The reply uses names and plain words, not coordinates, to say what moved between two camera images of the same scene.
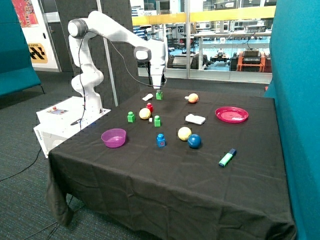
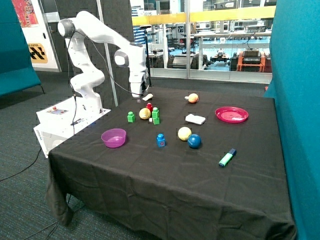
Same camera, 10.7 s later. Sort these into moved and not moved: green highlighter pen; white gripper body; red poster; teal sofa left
Moved: white gripper body
Not moved: red poster; teal sofa left; green highlighter pen
